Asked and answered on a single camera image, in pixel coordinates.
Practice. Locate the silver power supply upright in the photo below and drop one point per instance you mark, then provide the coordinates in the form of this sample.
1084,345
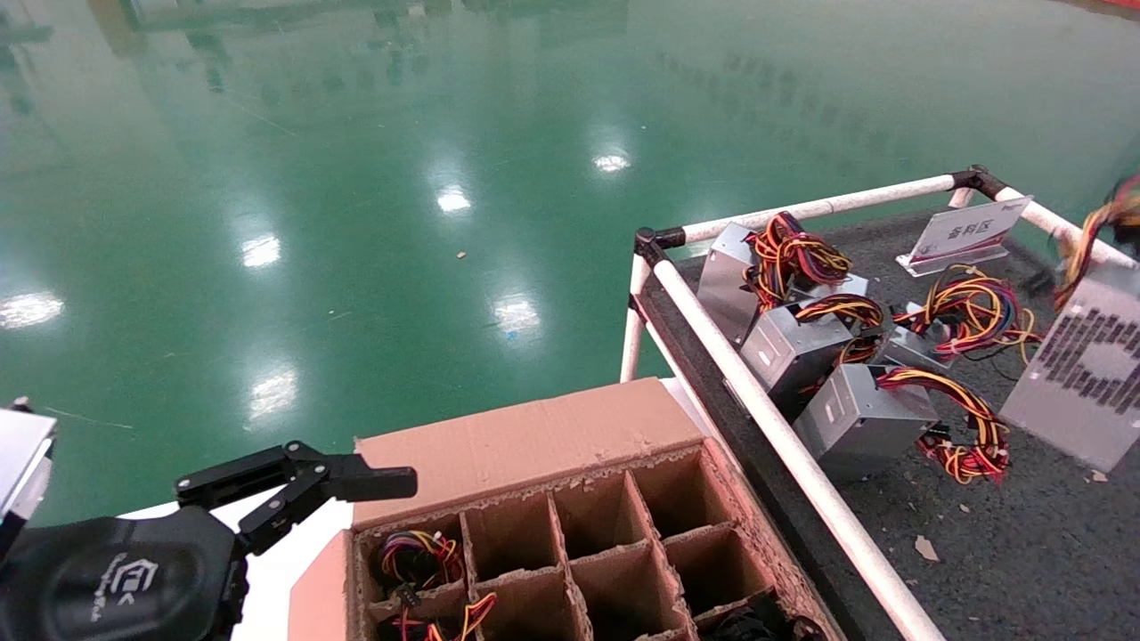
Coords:
726,285

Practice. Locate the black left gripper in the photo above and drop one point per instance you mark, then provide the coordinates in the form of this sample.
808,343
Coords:
107,579

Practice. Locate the white acrylic sign placard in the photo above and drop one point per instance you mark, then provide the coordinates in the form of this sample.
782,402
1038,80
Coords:
966,233

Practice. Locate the small silver power supply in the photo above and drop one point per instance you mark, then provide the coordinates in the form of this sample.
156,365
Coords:
846,287

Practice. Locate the long white pipe rail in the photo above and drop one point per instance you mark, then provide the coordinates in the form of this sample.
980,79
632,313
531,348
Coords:
712,338

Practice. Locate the silver power supply mesh side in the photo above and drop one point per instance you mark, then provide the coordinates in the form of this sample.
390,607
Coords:
1069,418

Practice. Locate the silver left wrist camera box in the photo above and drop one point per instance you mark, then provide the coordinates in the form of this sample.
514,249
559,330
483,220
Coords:
22,454

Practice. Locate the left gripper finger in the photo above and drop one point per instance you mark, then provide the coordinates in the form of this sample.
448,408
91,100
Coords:
374,482

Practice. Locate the cardboard box with dividers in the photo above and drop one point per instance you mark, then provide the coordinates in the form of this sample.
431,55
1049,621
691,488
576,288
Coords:
534,445

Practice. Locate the white pipe leg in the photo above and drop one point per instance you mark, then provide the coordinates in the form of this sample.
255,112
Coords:
634,338

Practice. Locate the black pipe connector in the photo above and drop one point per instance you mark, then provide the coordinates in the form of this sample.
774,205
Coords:
655,240
980,181

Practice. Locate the short white pipe stub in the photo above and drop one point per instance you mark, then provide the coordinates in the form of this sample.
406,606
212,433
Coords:
962,198

